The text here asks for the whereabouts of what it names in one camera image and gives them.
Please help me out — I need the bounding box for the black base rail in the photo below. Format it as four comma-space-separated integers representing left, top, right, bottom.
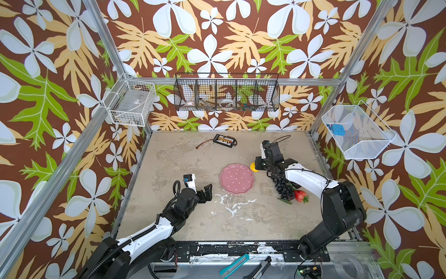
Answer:
167, 239, 331, 263

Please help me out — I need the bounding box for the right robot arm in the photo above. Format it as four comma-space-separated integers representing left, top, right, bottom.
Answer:
254, 140, 367, 260

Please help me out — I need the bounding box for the black tool front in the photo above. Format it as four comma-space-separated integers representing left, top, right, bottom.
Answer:
243, 256, 272, 279

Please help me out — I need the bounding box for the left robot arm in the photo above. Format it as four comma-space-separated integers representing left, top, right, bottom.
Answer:
77, 180, 213, 279

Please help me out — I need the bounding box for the pink polka dot plate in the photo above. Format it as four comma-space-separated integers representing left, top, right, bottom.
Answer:
220, 163, 255, 195

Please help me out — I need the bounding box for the white wire basket left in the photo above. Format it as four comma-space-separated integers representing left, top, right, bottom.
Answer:
104, 75, 157, 127

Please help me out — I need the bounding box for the red strawberry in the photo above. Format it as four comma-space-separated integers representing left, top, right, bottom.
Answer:
294, 190, 309, 203

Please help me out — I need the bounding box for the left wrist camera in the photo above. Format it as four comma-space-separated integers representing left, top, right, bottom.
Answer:
183, 174, 197, 193

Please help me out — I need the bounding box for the black wire basket rear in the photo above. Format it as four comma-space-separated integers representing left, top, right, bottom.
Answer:
173, 73, 281, 112

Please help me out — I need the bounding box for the blue object in basket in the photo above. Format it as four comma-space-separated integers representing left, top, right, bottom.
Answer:
330, 124, 346, 137

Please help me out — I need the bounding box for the teal utility knife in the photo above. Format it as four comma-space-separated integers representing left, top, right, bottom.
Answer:
219, 254, 250, 279

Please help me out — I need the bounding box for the yellow lemon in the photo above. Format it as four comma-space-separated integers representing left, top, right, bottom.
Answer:
250, 162, 259, 173

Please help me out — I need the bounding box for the white mesh basket right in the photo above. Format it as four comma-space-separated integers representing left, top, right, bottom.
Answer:
322, 101, 397, 160

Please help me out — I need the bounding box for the black grape bunch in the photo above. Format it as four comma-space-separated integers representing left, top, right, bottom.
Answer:
271, 176, 296, 203

